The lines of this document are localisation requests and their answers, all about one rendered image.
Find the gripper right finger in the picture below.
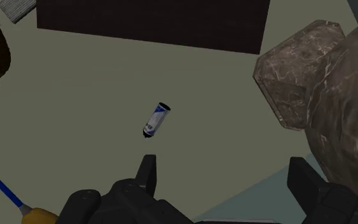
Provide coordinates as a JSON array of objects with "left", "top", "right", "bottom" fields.
[{"left": 287, "top": 156, "right": 358, "bottom": 224}]

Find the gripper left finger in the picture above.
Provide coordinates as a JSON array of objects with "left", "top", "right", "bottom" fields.
[{"left": 55, "top": 154, "right": 195, "bottom": 224}]

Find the blue and white can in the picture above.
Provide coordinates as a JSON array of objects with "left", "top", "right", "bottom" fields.
[{"left": 142, "top": 102, "right": 172, "bottom": 139}]

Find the brown marble figure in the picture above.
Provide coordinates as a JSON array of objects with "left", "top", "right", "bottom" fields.
[{"left": 252, "top": 17, "right": 358, "bottom": 204}]

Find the grey ribbed object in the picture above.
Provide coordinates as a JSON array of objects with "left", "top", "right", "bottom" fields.
[{"left": 0, "top": 0, "right": 37, "bottom": 24}]

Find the blue handled yellow tool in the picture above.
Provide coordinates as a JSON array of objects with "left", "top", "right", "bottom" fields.
[{"left": 0, "top": 160, "right": 59, "bottom": 224}]

